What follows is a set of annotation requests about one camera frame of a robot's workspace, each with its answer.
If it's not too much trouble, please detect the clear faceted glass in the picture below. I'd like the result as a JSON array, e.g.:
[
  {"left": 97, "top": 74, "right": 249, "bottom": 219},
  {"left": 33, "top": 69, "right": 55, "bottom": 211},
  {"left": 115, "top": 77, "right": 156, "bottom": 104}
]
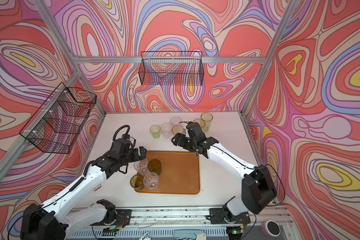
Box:
[{"left": 134, "top": 159, "right": 150, "bottom": 176}]

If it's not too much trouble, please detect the short amber textured glass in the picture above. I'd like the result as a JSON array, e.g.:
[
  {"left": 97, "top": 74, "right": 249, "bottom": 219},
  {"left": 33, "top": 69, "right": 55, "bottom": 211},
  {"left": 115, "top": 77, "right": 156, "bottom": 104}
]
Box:
[{"left": 130, "top": 174, "right": 145, "bottom": 190}]

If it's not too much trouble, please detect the tall olive textured glass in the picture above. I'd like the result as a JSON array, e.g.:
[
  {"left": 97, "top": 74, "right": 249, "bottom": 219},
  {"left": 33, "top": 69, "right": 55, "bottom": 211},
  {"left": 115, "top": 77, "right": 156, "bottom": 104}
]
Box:
[{"left": 148, "top": 159, "right": 162, "bottom": 176}]

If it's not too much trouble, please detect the brown plastic tray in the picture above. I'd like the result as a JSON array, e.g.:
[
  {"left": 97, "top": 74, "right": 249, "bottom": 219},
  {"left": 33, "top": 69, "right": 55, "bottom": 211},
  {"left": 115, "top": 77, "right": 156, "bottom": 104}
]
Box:
[{"left": 137, "top": 151, "right": 201, "bottom": 195}]

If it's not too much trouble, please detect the clear glass back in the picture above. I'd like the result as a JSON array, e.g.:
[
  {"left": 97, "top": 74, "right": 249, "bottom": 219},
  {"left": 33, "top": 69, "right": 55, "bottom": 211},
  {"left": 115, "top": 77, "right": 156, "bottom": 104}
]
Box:
[{"left": 143, "top": 173, "right": 160, "bottom": 190}]

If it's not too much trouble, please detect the pale green glass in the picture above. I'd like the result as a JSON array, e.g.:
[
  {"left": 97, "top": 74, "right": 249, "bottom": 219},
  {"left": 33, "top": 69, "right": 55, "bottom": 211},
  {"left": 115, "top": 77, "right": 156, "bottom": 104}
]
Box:
[{"left": 150, "top": 125, "right": 161, "bottom": 139}]

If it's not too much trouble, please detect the tall clear glass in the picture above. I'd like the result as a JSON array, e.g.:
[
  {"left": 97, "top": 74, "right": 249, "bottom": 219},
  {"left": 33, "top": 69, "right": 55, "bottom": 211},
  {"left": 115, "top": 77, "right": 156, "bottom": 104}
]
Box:
[{"left": 160, "top": 123, "right": 173, "bottom": 139}]

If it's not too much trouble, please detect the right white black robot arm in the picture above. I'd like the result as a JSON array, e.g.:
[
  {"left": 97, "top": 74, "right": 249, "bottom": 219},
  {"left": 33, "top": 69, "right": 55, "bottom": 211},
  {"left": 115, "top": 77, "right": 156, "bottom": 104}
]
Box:
[{"left": 171, "top": 122, "right": 277, "bottom": 224}]

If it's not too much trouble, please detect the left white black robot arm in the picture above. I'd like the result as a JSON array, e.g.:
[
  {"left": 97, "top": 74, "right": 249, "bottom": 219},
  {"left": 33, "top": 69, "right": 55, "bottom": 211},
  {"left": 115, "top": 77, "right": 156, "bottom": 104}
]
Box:
[{"left": 20, "top": 136, "right": 147, "bottom": 240}]

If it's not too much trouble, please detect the tall yellow glass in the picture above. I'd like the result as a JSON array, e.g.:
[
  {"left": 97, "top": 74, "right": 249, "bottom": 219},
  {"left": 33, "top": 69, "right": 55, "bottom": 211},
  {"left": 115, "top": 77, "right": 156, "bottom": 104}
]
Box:
[{"left": 193, "top": 119, "right": 206, "bottom": 129}]

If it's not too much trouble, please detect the tall light green glass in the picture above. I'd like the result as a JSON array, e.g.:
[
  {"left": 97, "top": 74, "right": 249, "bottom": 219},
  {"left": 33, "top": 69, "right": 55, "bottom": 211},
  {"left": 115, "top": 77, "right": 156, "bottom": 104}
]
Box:
[{"left": 201, "top": 113, "right": 214, "bottom": 133}]

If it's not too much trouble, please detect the small red white card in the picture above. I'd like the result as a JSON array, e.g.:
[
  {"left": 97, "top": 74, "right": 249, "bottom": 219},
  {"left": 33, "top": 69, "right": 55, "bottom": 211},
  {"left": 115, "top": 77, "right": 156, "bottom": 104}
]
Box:
[{"left": 94, "top": 184, "right": 101, "bottom": 191}]

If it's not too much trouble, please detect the pink tape roll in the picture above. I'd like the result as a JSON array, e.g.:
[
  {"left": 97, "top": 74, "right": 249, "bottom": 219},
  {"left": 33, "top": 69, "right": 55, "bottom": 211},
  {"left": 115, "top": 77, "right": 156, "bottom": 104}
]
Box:
[{"left": 261, "top": 220, "right": 281, "bottom": 238}]

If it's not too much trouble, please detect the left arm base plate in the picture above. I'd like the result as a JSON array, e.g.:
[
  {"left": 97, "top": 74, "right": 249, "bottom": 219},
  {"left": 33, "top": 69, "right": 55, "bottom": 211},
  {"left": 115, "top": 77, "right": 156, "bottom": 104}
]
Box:
[{"left": 92, "top": 209, "right": 132, "bottom": 227}]

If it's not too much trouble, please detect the black wire basket left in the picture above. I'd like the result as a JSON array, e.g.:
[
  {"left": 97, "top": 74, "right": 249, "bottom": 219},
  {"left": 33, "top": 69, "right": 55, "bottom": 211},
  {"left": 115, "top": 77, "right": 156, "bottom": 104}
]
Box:
[{"left": 19, "top": 83, "right": 97, "bottom": 154}]

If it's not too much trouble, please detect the black wire basket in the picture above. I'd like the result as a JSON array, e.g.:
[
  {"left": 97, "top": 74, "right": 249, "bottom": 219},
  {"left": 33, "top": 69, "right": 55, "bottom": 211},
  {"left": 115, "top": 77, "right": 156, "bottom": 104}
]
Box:
[
  {"left": 139, "top": 51, "right": 204, "bottom": 86},
  {"left": 19, "top": 83, "right": 97, "bottom": 154}
]

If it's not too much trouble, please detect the black wire basket back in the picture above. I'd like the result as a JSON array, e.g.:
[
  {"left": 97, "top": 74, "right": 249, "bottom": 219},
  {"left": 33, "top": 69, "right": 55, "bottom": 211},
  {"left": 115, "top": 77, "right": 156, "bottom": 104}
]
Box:
[{"left": 139, "top": 51, "right": 204, "bottom": 86}]

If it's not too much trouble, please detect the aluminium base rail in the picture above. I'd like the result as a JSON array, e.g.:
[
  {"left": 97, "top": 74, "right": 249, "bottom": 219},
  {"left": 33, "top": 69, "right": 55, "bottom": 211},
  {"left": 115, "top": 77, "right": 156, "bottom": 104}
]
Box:
[{"left": 47, "top": 205, "right": 298, "bottom": 232}]

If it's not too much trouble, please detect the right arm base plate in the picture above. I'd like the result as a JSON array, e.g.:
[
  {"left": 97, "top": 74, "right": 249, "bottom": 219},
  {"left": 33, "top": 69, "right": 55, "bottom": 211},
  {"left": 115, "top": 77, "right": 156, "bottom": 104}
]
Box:
[{"left": 206, "top": 208, "right": 251, "bottom": 226}]

